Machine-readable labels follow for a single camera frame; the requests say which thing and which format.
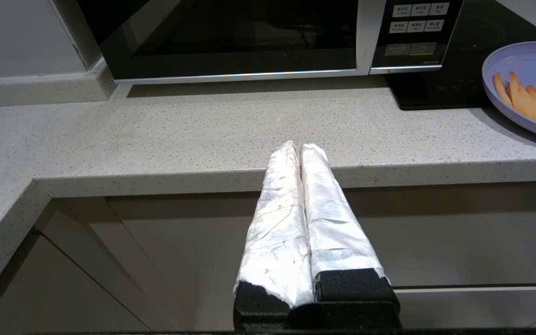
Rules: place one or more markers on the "black induction cooktop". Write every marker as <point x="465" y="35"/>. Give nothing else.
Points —
<point x="463" y="70"/>

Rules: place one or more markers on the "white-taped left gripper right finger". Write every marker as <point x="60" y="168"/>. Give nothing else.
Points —
<point x="338" y="232"/>

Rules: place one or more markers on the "purple round plate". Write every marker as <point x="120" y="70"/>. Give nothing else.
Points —
<point x="528" y="58"/>

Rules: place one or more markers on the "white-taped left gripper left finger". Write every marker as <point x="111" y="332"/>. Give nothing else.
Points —
<point x="277" y="223"/>

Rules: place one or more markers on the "silver Panasonic microwave oven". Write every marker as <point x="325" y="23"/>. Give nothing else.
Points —
<point x="407" y="56"/>

